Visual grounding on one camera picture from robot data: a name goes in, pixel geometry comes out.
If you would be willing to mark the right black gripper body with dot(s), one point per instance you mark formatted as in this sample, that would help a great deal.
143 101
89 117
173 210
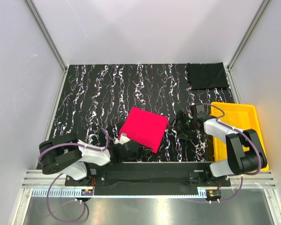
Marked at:
180 124

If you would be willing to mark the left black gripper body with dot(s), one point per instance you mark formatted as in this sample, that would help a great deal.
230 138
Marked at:
138 150

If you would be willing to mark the pink t shirt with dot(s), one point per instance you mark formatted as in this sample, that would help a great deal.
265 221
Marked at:
146 128

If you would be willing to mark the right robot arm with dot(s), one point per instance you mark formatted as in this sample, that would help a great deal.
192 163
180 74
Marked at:
245 154

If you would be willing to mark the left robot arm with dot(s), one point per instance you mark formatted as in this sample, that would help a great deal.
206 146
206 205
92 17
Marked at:
70 156

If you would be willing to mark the folded black t shirt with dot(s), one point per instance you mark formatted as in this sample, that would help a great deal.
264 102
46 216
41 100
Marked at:
207 76

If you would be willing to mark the yellow plastic bin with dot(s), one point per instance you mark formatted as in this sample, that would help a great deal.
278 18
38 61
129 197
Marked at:
241 116

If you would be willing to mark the left connector block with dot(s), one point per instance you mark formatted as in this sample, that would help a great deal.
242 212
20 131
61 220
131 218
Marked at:
87 192

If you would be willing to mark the connector block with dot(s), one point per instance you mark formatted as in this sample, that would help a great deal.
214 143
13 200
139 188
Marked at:
214 193
87 192

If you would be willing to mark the right connector block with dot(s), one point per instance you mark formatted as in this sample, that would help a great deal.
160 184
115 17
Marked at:
214 193

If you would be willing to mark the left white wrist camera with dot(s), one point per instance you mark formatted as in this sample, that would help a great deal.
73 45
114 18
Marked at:
122 139

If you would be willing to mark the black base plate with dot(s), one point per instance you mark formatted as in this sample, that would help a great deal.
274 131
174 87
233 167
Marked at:
145 174

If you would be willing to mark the slotted cable duct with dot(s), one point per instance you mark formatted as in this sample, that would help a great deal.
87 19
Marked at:
124 192

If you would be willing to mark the right aluminium frame post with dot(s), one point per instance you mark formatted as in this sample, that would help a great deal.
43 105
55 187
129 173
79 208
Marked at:
251 28

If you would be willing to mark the aluminium frame post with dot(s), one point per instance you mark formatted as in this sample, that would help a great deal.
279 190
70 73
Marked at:
251 28
43 29

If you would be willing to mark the left aluminium frame post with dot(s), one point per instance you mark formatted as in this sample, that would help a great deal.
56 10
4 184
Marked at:
43 29

